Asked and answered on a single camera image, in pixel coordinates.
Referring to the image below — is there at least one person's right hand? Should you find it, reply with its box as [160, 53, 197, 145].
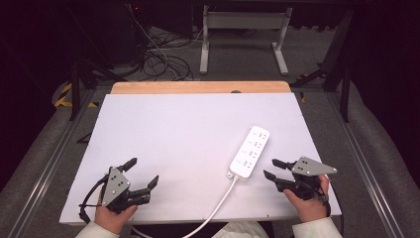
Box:
[283, 175, 331, 224]

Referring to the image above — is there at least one yellow black hazard tape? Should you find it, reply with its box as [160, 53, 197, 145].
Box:
[53, 81, 100, 109]

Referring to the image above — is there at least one person's left hand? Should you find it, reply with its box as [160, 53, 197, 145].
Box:
[94, 191, 139, 235]

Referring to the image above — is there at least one white power strip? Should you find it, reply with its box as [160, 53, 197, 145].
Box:
[228, 125, 271, 182]

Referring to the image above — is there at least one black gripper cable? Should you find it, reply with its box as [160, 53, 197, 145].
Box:
[78, 174, 111, 225]
[317, 193, 333, 218]

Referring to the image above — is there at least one white power strip cable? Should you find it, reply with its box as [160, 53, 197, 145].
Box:
[132, 176, 240, 238]

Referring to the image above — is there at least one wooden table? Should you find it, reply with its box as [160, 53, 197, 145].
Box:
[110, 80, 292, 95]

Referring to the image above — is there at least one tangle of floor cables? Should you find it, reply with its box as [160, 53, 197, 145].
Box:
[127, 3, 205, 82]

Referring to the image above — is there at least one person's white clothing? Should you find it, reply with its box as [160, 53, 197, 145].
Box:
[212, 220, 270, 238]

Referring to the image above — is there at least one white metal desk frame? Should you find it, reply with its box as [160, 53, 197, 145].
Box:
[199, 4, 294, 76]

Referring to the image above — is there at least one black metal stand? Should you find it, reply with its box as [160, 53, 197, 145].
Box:
[67, 58, 130, 122]
[289, 9, 355, 124]

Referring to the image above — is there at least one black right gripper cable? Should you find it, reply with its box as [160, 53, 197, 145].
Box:
[317, 193, 333, 218]

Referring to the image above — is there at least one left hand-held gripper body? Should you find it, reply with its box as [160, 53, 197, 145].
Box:
[100, 166, 152, 214]

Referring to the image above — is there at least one aluminium floor rail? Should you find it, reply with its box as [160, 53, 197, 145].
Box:
[325, 90, 405, 238]
[6, 88, 97, 238]

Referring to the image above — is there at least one dark computer case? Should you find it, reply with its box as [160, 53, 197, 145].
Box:
[123, 0, 195, 43]

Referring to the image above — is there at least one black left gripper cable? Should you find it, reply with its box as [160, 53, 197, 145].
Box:
[78, 174, 111, 225]

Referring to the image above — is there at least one white board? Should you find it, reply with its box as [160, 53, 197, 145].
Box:
[58, 92, 343, 225]

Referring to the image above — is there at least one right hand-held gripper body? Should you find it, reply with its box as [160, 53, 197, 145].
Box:
[276, 156, 338, 201]

